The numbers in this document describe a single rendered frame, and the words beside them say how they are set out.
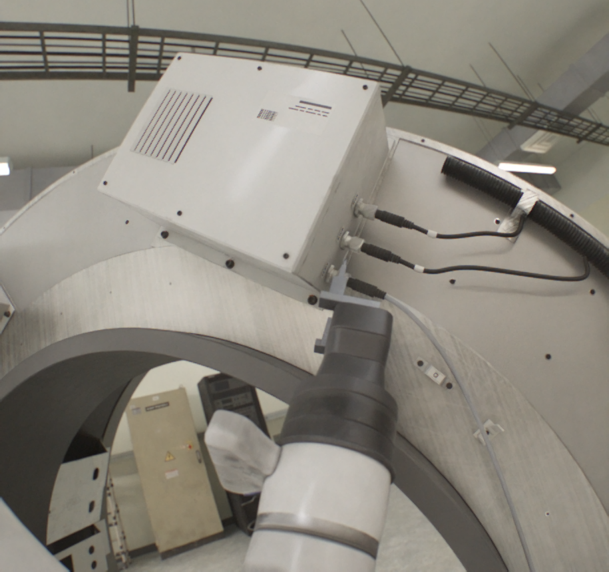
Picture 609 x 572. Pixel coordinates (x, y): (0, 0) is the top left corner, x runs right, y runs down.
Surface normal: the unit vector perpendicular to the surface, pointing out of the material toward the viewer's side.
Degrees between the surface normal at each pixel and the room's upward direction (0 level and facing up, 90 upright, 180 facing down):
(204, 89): 90
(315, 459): 53
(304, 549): 59
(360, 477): 78
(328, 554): 67
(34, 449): 142
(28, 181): 90
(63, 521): 117
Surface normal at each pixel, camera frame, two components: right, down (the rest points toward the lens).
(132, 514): 0.40, -0.44
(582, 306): -0.24, -0.27
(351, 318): 0.07, -0.79
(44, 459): 0.86, 0.39
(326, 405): -0.24, -0.80
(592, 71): -0.87, 0.11
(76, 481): 0.97, 0.08
